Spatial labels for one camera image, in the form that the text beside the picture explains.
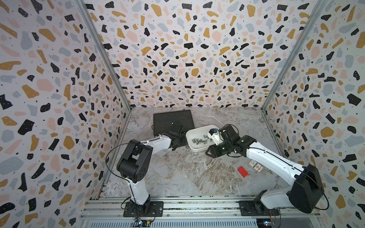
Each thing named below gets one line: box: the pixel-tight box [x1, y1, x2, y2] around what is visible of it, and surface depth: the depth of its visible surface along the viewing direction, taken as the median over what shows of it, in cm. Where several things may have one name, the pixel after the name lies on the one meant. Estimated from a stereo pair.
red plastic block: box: [237, 166, 249, 179], surface depth 88 cm
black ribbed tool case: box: [153, 109, 196, 137], surface depth 109 cm
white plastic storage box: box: [185, 124, 218, 152], surface depth 102 cm
